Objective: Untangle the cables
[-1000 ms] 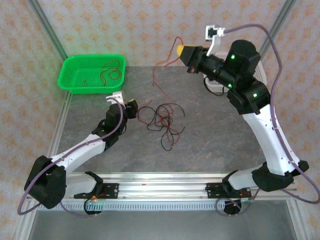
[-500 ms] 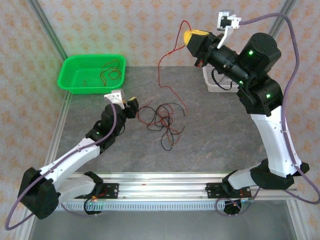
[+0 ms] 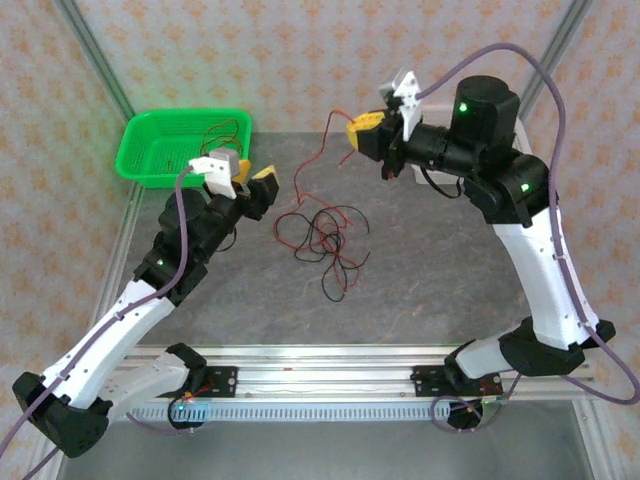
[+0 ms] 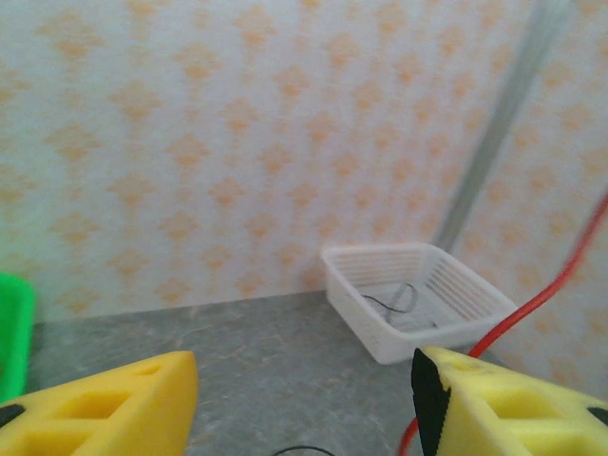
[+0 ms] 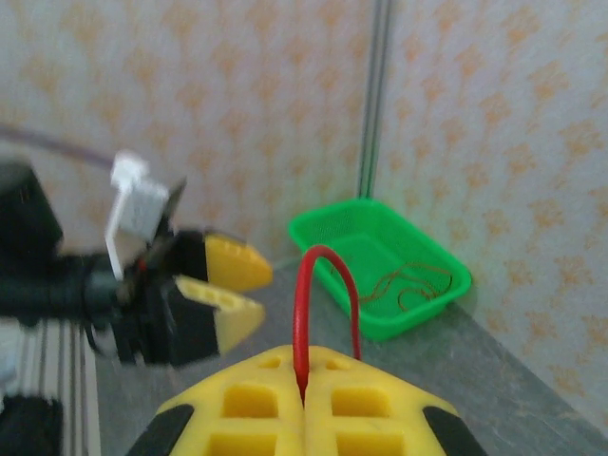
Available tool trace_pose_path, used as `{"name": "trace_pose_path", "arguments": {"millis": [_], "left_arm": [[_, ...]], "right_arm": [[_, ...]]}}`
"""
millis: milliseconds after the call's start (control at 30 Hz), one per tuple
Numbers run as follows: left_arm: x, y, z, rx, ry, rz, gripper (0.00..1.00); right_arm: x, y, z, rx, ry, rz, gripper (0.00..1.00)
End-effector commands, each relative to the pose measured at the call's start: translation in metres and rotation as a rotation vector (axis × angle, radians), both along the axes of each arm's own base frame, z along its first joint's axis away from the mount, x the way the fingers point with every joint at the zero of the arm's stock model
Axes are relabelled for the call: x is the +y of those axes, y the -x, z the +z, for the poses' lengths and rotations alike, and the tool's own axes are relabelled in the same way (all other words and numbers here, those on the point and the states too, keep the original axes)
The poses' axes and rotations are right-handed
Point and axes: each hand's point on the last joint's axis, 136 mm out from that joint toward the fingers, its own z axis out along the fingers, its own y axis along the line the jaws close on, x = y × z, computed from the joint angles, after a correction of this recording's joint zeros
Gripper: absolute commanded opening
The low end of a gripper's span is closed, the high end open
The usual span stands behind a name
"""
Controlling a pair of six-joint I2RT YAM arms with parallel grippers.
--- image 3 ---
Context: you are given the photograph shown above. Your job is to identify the white plastic basket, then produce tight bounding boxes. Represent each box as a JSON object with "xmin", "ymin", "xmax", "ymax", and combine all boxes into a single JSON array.
[{"xmin": 403, "ymin": 103, "xmax": 535, "ymax": 187}]

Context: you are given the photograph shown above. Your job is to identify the green plastic basket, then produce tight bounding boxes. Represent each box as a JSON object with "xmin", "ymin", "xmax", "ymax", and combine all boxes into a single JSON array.
[{"xmin": 114, "ymin": 107, "xmax": 254, "ymax": 190}]

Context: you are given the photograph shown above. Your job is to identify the aluminium mounting rail beam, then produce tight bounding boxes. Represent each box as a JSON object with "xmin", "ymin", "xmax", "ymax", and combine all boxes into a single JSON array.
[{"xmin": 112, "ymin": 343, "xmax": 599, "ymax": 402}]

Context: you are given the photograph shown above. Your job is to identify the thin red cable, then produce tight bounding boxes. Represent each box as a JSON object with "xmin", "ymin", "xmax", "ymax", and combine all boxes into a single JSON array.
[
  {"xmin": 312, "ymin": 219, "xmax": 351, "ymax": 261},
  {"xmin": 273, "ymin": 109, "xmax": 362, "ymax": 251},
  {"xmin": 201, "ymin": 118, "xmax": 245, "ymax": 157},
  {"xmin": 319, "ymin": 203, "xmax": 372, "ymax": 294}
]

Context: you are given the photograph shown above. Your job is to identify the aluminium table edge rail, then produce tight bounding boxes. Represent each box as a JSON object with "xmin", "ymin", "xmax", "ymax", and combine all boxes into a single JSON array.
[
  {"xmin": 569, "ymin": 377, "xmax": 611, "ymax": 480},
  {"xmin": 79, "ymin": 184, "xmax": 146, "ymax": 351}
]

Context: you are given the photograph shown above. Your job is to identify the tangle of red black wires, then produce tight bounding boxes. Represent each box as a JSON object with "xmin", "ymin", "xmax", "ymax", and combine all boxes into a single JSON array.
[{"xmin": 293, "ymin": 208, "xmax": 346, "ymax": 265}]

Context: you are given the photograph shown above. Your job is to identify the aluminium frame post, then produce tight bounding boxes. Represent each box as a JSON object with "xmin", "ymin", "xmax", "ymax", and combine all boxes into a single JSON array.
[
  {"xmin": 517, "ymin": 0, "xmax": 596, "ymax": 120},
  {"xmin": 53, "ymin": 0, "xmax": 137, "ymax": 121}
]

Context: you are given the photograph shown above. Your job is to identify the white slotted cable duct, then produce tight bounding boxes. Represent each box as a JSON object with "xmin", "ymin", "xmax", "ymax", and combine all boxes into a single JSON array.
[{"xmin": 127, "ymin": 402, "xmax": 484, "ymax": 422}]

